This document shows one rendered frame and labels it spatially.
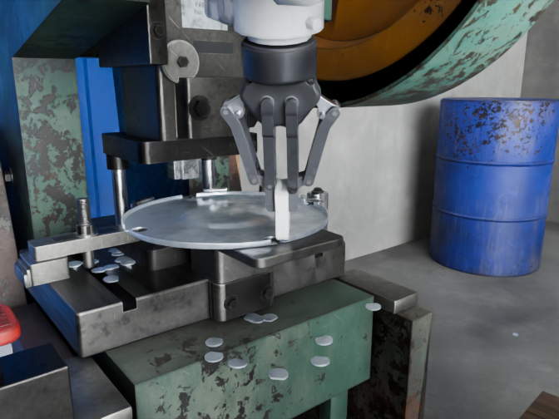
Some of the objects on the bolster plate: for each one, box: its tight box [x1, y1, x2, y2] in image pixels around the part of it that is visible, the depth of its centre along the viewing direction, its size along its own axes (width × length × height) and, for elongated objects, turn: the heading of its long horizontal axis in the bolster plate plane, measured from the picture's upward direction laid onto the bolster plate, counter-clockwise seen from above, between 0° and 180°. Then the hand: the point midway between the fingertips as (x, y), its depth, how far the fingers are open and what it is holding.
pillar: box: [111, 170, 129, 225], centre depth 82 cm, size 2×2×14 cm
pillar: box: [201, 160, 215, 188], centre depth 92 cm, size 2×2×14 cm
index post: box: [307, 187, 329, 230], centre depth 84 cm, size 3×3×10 cm
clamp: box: [14, 197, 141, 288], centre depth 73 cm, size 6×17×10 cm, turn 128°
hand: (282, 209), depth 61 cm, fingers closed
